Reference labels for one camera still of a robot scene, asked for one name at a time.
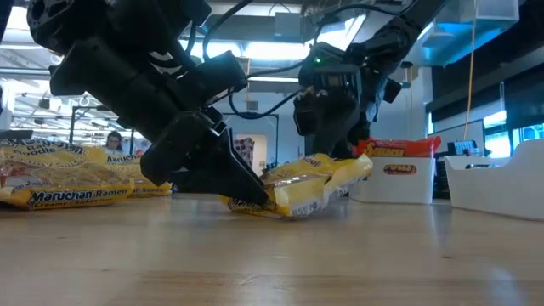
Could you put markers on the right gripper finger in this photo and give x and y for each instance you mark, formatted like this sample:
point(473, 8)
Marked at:
point(336, 142)

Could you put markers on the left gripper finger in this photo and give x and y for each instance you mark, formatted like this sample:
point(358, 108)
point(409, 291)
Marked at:
point(200, 180)
point(229, 166)

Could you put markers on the yellow Maruchan ramen pack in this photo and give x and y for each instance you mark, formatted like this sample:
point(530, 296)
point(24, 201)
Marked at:
point(64, 174)
point(127, 168)
point(306, 187)

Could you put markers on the red Saucy Noods noodle pack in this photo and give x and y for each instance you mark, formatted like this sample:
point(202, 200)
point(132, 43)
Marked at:
point(395, 148)

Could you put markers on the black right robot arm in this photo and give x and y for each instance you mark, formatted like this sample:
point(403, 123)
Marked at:
point(395, 34)

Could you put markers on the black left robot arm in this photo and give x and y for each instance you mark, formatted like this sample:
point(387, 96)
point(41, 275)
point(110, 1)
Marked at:
point(64, 21)

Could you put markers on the patterned fabric screen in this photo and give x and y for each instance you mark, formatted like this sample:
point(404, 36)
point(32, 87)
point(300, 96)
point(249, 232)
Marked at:
point(244, 149)

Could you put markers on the person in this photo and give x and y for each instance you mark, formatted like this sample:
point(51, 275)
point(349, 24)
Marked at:
point(114, 142)

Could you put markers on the white plastic bin with sticker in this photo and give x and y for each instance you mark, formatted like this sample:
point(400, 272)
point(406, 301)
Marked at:
point(382, 187)

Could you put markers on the long ceiling light fixture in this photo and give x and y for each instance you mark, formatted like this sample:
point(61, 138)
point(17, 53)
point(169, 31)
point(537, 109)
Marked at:
point(25, 71)
point(276, 79)

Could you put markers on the grey ceiling unit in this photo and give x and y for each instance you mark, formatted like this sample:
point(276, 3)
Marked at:
point(289, 25)

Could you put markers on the grey desk device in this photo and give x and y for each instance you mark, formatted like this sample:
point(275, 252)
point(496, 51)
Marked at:
point(463, 146)

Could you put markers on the bright window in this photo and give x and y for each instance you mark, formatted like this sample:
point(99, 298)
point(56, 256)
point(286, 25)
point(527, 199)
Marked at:
point(495, 136)

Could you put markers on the black gantry frame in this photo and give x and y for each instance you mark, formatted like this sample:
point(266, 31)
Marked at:
point(277, 140)
point(85, 107)

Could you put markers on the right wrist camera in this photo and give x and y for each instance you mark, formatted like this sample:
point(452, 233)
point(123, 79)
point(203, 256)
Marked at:
point(331, 64)

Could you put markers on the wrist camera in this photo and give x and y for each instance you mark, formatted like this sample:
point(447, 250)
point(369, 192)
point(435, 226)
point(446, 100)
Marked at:
point(331, 64)
point(221, 76)

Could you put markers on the grey wall vent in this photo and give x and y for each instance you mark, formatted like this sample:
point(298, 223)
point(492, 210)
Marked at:
point(253, 105)

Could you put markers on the black ceiling camera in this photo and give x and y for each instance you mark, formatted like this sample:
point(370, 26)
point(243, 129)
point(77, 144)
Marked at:
point(407, 64)

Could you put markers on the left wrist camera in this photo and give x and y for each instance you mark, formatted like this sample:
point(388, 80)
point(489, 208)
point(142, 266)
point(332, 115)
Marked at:
point(221, 76)

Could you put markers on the large silver ceiling duct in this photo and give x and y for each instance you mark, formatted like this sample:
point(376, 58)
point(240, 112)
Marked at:
point(446, 47)

